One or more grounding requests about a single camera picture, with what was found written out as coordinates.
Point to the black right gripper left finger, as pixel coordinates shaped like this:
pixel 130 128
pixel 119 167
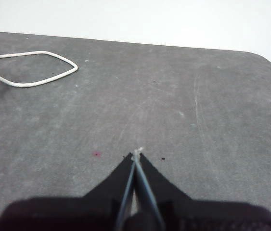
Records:
pixel 77 214

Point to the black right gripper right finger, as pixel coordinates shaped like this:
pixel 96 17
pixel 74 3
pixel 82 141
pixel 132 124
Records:
pixel 197 216

